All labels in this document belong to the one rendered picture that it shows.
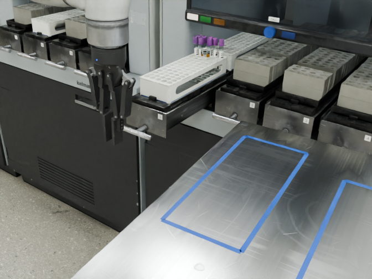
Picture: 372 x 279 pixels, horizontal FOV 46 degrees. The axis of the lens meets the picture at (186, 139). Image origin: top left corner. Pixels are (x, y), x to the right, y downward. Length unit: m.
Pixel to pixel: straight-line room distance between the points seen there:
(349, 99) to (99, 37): 0.63
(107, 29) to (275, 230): 0.51
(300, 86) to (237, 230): 0.59
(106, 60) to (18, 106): 1.08
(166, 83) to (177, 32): 0.29
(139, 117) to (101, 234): 0.90
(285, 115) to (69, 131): 0.92
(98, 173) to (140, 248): 1.10
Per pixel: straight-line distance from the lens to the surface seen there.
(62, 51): 1.64
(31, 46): 1.77
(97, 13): 0.91
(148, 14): 1.44
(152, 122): 1.13
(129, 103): 0.98
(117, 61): 0.95
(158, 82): 1.12
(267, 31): 1.18
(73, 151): 1.80
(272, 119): 1.18
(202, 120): 1.30
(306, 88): 1.20
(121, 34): 0.93
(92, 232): 1.97
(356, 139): 1.12
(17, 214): 2.15
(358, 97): 1.17
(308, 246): 0.71
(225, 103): 1.24
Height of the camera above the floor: 1.28
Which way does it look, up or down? 29 degrees down
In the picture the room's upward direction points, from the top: 2 degrees clockwise
